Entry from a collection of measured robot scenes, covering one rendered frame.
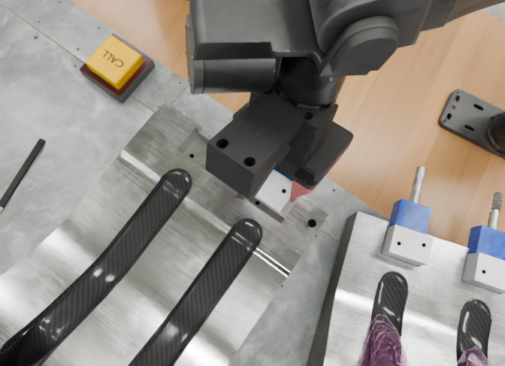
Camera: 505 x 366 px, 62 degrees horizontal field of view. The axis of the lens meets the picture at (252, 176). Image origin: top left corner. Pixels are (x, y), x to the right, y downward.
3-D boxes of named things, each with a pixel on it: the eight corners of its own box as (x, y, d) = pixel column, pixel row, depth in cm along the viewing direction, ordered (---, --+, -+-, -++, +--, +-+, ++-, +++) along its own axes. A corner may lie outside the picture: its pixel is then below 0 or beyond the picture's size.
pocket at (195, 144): (201, 133, 58) (198, 123, 54) (232, 155, 57) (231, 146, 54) (180, 158, 57) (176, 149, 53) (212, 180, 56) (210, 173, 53)
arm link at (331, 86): (265, 116, 33) (282, 45, 28) (252, 69, 37) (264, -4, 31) (346, 113, 35) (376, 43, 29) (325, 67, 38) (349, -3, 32)
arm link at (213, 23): (194, 129, 32) (207, 38, 21) (183, 31, 34) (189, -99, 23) (334, 121, 35) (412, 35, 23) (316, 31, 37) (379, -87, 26)
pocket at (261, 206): (264, 177, 56) (267, 170, 53) (297, 201, 56) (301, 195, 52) (245, 204, 55) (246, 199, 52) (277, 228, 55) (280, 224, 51)
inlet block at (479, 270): (470, 191, 60) (492, 182, 54) (504, 202, 59) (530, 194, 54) (452, 280, 56) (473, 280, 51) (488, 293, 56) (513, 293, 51)
